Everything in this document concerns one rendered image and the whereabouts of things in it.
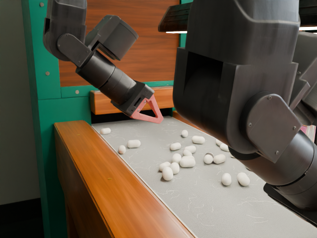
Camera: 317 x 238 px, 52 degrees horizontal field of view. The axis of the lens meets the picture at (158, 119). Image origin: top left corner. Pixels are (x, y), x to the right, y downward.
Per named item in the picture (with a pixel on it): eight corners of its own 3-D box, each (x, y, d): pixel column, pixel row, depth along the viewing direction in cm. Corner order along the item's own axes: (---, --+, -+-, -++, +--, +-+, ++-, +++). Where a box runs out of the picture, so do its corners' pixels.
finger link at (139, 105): (161, 104, 73) (131, 79, 69) (175, 110, 67) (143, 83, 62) (143, 128, 73) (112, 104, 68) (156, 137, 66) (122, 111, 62)
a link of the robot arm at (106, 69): (68, 67, 61) (73, 71, 56) (90, 38, 61) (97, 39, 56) (96, 89, 64) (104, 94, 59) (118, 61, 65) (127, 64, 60)
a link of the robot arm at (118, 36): (43, 40, 59) (52, 46, 52) (82, -9, 60) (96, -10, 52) (93, 79, 66) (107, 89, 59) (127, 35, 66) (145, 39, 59)
